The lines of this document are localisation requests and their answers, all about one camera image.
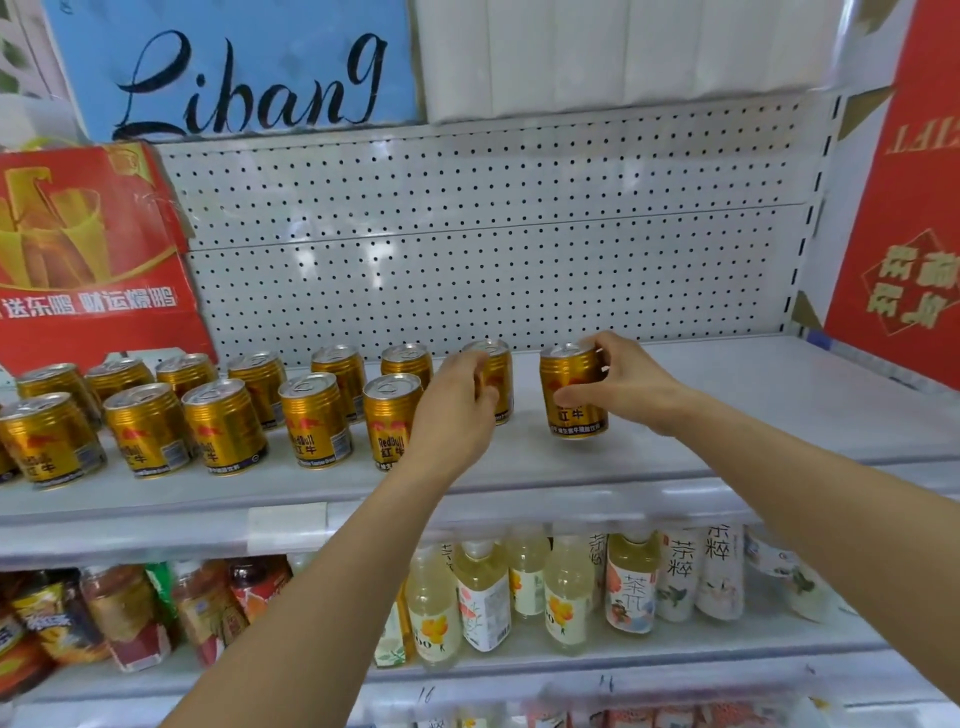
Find person's right hand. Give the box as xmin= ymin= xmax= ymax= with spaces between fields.
xmin=554 ymin=332 xmax=697 ymax=441

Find person's right forearm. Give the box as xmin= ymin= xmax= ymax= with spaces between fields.
xmin=684 ymin=391 xmax=960 ymax=702

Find row of pale tea bottles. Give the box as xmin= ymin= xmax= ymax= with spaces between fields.
xmin=373 ymin=522 xmax=843 ymax=670

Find gold beverage can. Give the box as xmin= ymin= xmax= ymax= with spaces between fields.
xmin=539 ymin=342 xmax=610 ymax=442
xmin=461 ymin=339 xmax=516 ymax=427

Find person's left hand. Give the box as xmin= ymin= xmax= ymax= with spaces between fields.
xmin=401 ymin=349 xmax=502 ymax=483

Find white metal shelf board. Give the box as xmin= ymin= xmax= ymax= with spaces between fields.
xmin=0 ymin=592 xmax=960 ymax=728
xmin=0 ymin=333 xmax=960 ymax=573

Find white tissue paper packs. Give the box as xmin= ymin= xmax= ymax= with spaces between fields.
xmin=411 ymin=0 xmax=850 ymax=126

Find group of gold cans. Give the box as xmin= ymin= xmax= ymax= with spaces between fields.
xmin=0 ymin=342 xmax=435 ymax=493

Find white perforated back panel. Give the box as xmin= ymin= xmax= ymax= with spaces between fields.
xmin=153 ymin=88 xmax=843 ymax=370

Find person's left forearm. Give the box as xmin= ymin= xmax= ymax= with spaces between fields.
xmin=160 ymin=463 xmax=460 ymax=728

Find red and white gift box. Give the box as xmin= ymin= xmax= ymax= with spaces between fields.
xmin=789 ymin=0 xmax=960 ymax=393

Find blue package with black script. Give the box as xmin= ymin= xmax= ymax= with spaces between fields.
xmin=40 ymin=0 xmax=422 ymax=144

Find row of brown tea bottles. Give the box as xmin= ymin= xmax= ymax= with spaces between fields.
xmin=0 ymin=556 xmax=295 ymax=700

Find white green patterned package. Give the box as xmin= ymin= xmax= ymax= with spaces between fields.
xmin=0 ymin=0 xmax=85 ymax=145

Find red cardboard carton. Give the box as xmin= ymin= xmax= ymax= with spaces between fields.
xmin=0 ymin=140 xmax=219 ymax=378

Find white shelf label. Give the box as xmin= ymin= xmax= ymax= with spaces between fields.
xmin=246 ymin=501 xmax=330 ymax=557

